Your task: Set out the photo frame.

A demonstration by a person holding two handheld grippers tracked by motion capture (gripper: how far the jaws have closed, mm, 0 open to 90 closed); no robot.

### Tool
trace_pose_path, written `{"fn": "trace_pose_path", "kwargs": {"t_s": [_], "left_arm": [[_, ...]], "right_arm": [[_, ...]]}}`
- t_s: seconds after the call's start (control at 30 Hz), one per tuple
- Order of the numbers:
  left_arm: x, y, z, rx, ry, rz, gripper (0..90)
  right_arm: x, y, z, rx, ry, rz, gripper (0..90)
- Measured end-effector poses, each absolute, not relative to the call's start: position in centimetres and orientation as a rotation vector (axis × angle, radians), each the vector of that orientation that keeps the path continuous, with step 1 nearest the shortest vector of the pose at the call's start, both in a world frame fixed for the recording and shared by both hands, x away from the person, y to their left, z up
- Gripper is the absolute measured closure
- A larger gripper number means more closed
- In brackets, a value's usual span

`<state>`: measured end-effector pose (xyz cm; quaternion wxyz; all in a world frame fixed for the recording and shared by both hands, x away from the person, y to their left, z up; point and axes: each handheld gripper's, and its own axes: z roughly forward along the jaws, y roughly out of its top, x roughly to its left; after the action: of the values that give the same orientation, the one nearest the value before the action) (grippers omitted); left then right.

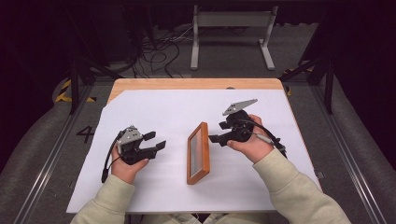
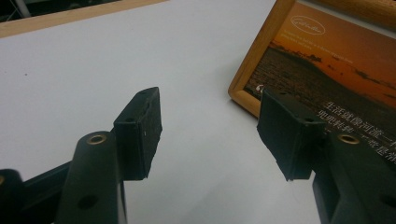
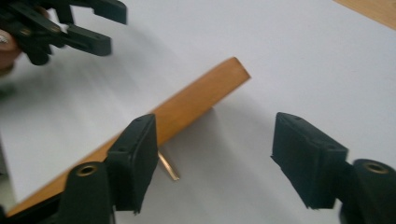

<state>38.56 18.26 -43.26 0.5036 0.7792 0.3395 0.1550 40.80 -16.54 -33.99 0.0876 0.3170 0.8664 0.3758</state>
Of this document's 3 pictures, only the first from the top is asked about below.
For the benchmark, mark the yellow black hazard tape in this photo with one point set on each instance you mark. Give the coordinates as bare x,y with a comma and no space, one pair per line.
63,96
289,90

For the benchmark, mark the wooden photo frame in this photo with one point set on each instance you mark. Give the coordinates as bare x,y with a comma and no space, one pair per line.
204,155

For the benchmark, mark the person's right hand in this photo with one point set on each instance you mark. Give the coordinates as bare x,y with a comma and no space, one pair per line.
255,149

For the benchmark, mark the black metal stand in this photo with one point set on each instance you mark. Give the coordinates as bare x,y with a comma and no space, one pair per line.
328,87
74,87

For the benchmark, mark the aluminium floor rail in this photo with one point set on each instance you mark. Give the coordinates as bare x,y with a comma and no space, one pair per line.
345,149
53,149

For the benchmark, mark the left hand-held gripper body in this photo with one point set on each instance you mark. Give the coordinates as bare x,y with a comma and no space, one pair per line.
130,146

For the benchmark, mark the person's left hand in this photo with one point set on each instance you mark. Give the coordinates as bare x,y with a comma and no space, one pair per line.
126,172

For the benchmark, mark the white metal stand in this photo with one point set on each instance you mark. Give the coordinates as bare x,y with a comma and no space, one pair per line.
233,19

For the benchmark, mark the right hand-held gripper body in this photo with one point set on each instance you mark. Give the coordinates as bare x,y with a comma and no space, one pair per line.
239,127

